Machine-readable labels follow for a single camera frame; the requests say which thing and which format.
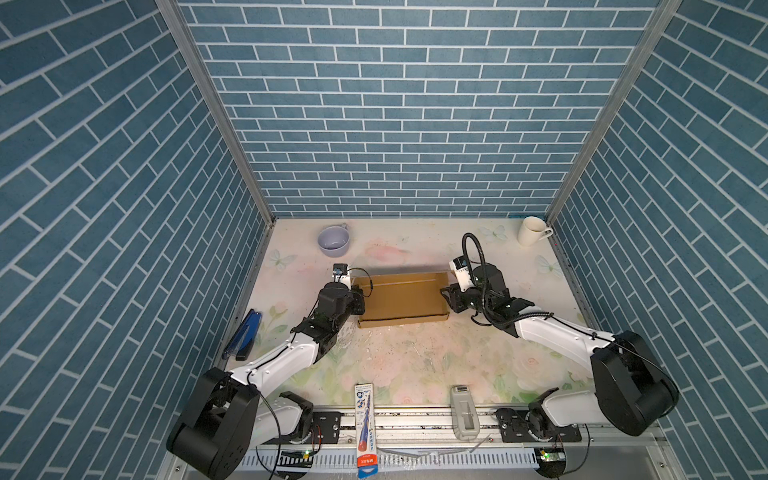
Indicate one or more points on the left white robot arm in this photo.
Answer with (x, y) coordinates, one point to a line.
(228, 412)

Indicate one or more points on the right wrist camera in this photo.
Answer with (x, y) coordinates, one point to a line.
(460, 266)

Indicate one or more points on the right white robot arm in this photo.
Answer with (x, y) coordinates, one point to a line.
(631, 391)

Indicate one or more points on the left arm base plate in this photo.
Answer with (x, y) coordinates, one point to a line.
(325, 428)

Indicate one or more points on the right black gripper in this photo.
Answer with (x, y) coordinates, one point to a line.
(453, 299)

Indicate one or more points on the blue stapler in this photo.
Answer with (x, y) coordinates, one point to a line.
(243, 340)

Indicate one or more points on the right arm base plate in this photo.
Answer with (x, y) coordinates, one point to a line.
(516, 427)

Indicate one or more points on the brown cardboard box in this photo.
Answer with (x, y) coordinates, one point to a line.
(403, 299)

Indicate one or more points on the white ceramic mug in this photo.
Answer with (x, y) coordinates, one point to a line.
(532, 230)

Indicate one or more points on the aluminium front rail frame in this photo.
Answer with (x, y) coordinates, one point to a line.
(420, 440)

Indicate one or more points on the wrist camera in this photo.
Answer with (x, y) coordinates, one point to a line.
(340, 274)
(460, 266)

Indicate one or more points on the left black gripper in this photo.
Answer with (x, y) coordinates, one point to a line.
(356, 297)

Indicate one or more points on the grey white remote device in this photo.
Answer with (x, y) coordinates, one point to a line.
(464, 415)

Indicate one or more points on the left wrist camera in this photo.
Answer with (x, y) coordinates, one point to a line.
(340, 274)

